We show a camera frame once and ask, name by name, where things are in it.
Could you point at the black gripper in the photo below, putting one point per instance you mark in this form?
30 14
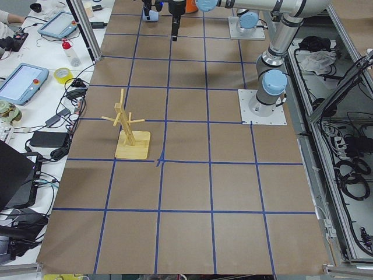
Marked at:
176 7
147 6

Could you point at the light blue plastic cup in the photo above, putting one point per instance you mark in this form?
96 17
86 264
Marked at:
152 16

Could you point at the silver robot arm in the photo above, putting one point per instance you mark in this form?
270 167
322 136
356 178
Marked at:
209 5
294 12

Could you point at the orange canister with grey lid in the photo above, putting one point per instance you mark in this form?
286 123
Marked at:
191 6

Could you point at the small black power adapter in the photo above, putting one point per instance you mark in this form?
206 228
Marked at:
98 25

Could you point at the far blue teach pendant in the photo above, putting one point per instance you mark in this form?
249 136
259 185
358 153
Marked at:
60 26

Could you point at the blue teach pendant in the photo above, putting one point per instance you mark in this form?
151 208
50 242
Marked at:
60 26
23 83

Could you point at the red capped squeeze bottle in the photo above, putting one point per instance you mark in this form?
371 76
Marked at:
70 53

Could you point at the yellow tape roll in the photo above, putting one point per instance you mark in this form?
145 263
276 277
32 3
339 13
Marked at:
63 75

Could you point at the wooden mug tree stand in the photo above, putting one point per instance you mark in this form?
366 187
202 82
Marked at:
131 144

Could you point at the near blue teach pendant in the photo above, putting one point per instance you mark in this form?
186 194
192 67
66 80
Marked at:
23 83

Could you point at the crumpled white cloth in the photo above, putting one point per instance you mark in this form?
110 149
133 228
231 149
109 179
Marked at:
319 62

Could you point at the black power adapter brick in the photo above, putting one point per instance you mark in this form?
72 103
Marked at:
47 139

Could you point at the black laptop computer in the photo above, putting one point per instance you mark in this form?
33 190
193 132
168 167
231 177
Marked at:
19 175

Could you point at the aluminium frame post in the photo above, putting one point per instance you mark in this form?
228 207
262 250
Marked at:
79 14

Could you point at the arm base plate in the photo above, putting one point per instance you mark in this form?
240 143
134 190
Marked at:
255 113
244 28

